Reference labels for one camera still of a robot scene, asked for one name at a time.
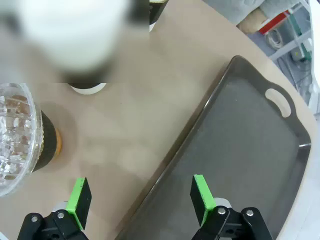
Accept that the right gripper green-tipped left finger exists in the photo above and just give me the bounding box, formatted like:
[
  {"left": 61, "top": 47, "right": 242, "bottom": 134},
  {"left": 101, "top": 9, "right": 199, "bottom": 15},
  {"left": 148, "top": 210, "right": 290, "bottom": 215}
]
[{"left": 16, "top": 176, "right": 93, "bottom": 240}]

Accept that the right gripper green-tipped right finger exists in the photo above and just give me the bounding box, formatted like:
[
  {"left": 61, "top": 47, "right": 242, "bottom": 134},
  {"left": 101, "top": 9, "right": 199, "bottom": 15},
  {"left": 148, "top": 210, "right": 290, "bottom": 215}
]
[{"left": 189, "top": 174, "right": 274, "bottom": 240}]

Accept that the white paper cup black sleeve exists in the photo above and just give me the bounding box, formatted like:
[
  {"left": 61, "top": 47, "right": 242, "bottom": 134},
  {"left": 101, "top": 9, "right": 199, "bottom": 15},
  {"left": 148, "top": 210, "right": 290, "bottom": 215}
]
[
  {"left": 147, "top": 0, "right": 169, "bottom": 33},
  {"left": 17, "top": 0, "right": 131, "bottom": 96}
]

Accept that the dark brown serving tray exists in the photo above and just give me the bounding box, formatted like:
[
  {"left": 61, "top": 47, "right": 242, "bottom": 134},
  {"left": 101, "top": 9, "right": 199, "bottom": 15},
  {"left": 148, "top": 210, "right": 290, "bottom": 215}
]
[{"left": 113, "top": 55, "right": 313, "bottom": 240}]

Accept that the person's left hand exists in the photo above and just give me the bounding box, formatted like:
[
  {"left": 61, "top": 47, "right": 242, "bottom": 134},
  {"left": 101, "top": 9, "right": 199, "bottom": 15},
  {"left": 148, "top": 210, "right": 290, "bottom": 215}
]
[{"left": 236, "top": 7, "right": 270, "bottom": 35}]

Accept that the clear iced tea cup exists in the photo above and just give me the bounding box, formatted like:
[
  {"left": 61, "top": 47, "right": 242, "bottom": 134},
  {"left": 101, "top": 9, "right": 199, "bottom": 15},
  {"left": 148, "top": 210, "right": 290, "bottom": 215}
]
[{"left": 0, "top": 82, "right": 63, "bottom": 198}]

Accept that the red metal bar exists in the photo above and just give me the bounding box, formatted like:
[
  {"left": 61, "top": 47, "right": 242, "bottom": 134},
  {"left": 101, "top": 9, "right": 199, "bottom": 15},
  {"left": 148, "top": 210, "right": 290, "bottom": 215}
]
[{"left": 258, "top": 11, "right": 288, "bottom": 36}]

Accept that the person in grey hoodie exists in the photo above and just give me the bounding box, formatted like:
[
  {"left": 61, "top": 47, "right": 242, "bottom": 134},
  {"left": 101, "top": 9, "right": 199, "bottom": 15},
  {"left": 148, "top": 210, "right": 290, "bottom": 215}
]
[{"left": 201, "top": 0, "right": 266, "bottom": 26}]

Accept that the white cable coil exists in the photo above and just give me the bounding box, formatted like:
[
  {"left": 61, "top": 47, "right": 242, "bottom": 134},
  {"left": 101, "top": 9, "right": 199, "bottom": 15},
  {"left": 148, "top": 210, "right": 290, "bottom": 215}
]
[{"left": 266, "top": 29, "right": 283, "bottom": 48}]

